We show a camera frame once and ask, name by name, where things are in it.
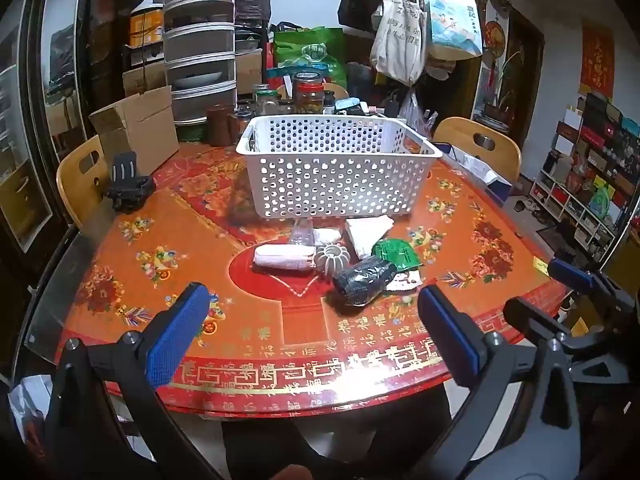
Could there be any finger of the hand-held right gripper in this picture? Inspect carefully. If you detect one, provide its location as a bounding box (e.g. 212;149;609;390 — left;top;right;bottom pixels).
502;297;581;346
547;258;636;311

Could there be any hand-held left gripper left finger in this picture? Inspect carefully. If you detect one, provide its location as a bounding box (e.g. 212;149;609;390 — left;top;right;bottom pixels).
45;282;221;480

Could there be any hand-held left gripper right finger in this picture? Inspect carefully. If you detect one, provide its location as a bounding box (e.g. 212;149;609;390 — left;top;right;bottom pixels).
417;285;593;480

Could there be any white tissue pack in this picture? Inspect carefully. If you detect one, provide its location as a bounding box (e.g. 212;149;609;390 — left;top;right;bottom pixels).
345;216;396;257

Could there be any white ribbed flower-shaped cap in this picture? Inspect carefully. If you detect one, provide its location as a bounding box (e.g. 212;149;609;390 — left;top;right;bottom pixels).
314;241;354;277

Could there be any white perforated plastic basket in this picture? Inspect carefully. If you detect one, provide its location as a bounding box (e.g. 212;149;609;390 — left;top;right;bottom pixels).
236;115;444;220

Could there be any white storage shelf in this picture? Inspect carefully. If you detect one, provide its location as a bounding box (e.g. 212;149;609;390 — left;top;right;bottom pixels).
529;167;618;261

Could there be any small white red packet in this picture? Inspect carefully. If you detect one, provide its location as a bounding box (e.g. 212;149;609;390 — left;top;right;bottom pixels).
387;269;422;292

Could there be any green packet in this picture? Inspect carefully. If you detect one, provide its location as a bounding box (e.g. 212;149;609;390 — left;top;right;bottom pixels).
372;238;422;272

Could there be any black plastic bag roll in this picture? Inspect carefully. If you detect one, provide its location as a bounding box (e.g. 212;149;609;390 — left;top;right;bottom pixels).
333;255;397;307

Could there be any white rolled towel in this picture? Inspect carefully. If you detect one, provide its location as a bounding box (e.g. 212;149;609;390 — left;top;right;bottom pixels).
254;244;317;274

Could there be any shelf of assorted boxes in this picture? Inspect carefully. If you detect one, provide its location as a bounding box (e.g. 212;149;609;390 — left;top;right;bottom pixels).
555;92;640;211

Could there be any white paper sheet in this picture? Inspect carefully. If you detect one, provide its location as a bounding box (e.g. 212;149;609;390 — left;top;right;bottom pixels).
445;142;513;206

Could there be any black phone holder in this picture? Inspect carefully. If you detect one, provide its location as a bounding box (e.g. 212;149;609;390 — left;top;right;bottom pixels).
103;151;157;212

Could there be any white plastic bag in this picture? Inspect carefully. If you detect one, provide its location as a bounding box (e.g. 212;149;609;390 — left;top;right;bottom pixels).
9;374;57;453

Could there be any wooden chair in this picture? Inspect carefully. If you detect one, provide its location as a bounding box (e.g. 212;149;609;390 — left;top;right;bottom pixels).
432;117;522;183
56;135;111;228

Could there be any open cardboard box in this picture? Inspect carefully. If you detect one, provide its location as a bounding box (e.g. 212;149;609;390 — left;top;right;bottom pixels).
89;85;181;176

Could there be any green plastic basket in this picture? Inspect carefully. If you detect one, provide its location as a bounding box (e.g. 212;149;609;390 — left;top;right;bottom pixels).
172;122;208;142

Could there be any tall brown container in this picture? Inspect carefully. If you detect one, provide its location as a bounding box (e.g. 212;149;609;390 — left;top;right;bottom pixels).
206;104;236;147

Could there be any small brown container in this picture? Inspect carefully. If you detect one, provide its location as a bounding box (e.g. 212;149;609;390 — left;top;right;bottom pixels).
227;112;253;146

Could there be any hanging clear plastic bag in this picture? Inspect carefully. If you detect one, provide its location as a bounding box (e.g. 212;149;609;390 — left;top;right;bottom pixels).
397;87;438;136

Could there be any glass jar with green lid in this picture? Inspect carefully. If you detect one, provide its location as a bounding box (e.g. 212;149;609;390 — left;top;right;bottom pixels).
255;89;279;117

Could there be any small cardboard box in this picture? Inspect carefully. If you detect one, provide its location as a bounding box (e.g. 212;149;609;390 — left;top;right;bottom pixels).
235;52;263;93

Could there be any blue illustrated tote bag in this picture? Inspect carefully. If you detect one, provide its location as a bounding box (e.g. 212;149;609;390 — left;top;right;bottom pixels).
425;0;485;61

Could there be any glass jar with red lid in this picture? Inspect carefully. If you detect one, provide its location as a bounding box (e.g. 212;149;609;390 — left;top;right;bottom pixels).
292;72;326;113

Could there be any cream tote bag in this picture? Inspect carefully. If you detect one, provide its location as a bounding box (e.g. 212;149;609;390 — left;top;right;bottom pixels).
370;0;428;86

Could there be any orange box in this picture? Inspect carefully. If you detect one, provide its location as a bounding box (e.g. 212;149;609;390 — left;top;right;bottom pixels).
129;7;166;48

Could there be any green shopping bag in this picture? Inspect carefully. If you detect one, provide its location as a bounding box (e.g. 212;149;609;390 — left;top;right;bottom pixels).
272;26;348;91

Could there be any red wall poster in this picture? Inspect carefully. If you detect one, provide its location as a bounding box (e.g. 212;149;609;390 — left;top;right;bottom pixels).
580;22;616;101

